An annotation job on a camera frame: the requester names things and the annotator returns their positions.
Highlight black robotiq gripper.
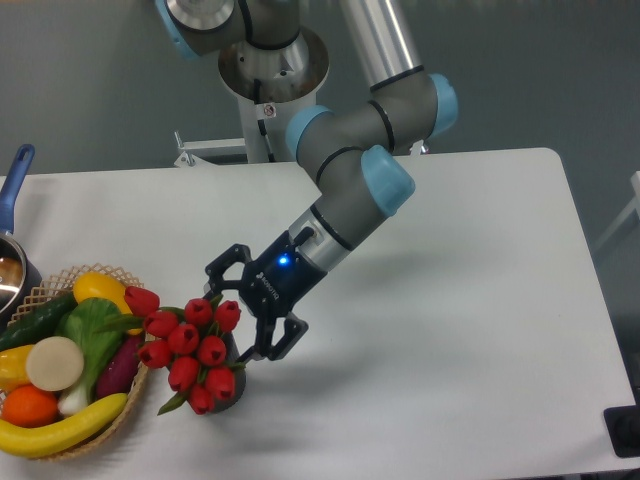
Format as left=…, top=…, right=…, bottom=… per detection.
left=203, top=229, right=329, bottom=365

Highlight red tulip bouquet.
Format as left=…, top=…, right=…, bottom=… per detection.
left=99, top=287, right=241, bottom=415

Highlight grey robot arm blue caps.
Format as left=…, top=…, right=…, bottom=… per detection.
left=156, top=1, right=458, bottom=362

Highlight dark grey ribbed vase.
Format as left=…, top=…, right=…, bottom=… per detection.
left=205, top=333, right=246, bottom=414

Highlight purple sweet potato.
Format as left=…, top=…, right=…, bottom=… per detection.
left=95, top=335, right=143, bottom=399

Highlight green bok choy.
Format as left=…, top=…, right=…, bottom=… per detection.
left=56, top=298, right=122, bottom=417

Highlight yellow lemon squash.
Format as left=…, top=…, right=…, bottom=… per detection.
left=71, top=271, right=132, bottom=332

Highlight woven wicker basket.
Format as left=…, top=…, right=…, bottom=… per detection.
left=1, top=264, right=150, bottom=460

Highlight round beige disc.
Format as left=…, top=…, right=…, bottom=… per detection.
left=25, top=336, right=84, bottom=392

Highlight dark green cucumber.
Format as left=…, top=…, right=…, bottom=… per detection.
left=1, top=292, right=77, bottom=351

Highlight yellow bell pepper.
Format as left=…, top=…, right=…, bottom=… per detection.
left=0, top=344, right=34, bottom=392

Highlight orange fruit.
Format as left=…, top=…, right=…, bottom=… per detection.
left=1, top=385, right=58, bottom=428

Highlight yellow banana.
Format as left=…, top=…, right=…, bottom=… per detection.
left=1, top=393, right=128, bottom=459

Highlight black device at table edge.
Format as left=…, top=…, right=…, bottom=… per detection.
left=604, top=405, right=639, bottom=458

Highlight white furniture piece right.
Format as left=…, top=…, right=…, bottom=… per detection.
left=600, top=171, right=639, bottom=245

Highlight white metal base frame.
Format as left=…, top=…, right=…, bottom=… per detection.
left=178, top=119, right=427, bottom=179

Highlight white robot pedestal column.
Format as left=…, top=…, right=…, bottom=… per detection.
left=218, top=27, right=329, bottom=163

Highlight blue handled saucepan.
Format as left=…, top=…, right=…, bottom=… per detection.
left=1, top=144, right=41, bottom=331

